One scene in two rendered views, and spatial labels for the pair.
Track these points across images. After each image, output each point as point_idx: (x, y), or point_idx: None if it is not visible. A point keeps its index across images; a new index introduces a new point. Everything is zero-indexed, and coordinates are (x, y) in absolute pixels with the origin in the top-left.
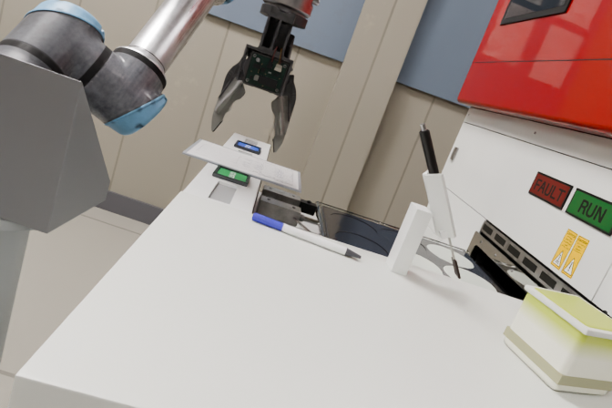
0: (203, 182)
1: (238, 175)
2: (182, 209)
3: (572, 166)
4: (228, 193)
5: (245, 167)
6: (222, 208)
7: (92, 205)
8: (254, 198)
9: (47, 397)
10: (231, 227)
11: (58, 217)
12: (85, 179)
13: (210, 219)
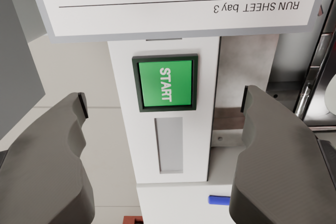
0: (141, 141)
1: (175, 75)
2: (153, 213)
3: None
4: (174, 138)
5: None
6: (179, 193)
7: (16, 18)
8: (209, 138)
9: None
10: (192, 214)
11: (36, 89)
12: (2, 69)
13: (176, 213)
